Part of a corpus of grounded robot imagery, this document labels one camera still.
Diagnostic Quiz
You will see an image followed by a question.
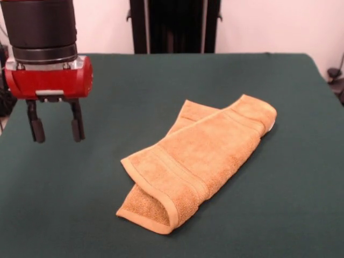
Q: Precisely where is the dark green table cloth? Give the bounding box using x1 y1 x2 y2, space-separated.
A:
0 52 344 258

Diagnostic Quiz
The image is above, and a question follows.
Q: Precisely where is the tan terry towel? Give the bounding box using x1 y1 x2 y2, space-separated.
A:
115 93 278 235

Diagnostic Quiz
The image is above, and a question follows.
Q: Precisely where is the black cable tangle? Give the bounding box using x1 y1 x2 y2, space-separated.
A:
0 34 17 118

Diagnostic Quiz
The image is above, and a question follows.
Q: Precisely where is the tall black metal rack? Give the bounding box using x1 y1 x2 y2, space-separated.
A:
126 0 224 54

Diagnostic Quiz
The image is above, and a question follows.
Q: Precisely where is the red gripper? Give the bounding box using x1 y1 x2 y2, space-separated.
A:
4 55 94 144

